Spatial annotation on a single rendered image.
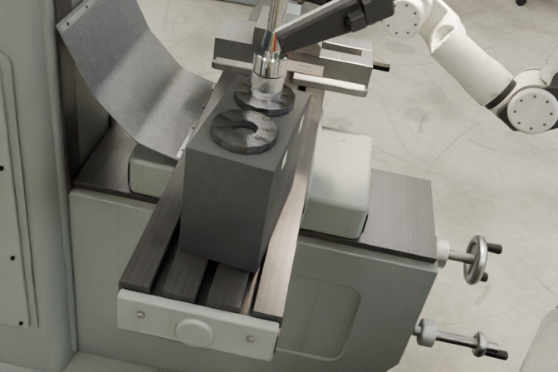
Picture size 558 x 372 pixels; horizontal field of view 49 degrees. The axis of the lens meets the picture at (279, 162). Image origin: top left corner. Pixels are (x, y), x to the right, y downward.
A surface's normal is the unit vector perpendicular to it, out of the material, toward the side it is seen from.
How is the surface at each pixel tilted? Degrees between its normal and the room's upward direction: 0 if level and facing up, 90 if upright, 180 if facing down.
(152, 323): 90
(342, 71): 90
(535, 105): 83
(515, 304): 0
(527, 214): 0
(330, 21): 110
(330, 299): 90
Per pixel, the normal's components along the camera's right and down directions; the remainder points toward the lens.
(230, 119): 0.15, -0.80
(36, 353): -0.12, 0.41
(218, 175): -0.25, 0.54
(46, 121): 0.73, 0.47
